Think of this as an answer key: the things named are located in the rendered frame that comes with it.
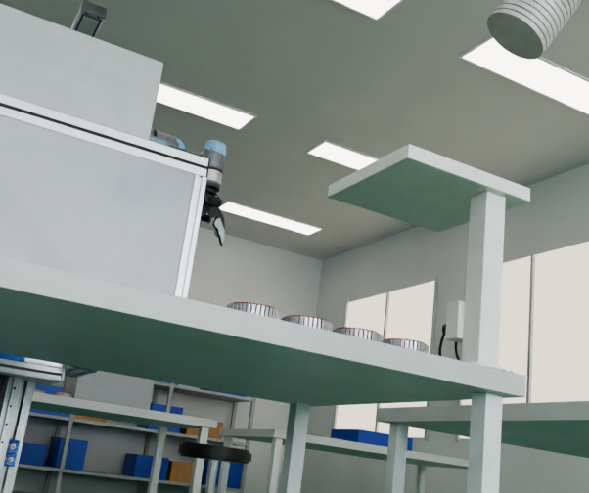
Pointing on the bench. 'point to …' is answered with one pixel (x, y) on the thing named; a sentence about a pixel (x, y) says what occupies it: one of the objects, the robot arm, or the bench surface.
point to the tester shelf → (84, 130)
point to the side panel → (190, 237)
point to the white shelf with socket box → (484, 260)
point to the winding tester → (60, 68)
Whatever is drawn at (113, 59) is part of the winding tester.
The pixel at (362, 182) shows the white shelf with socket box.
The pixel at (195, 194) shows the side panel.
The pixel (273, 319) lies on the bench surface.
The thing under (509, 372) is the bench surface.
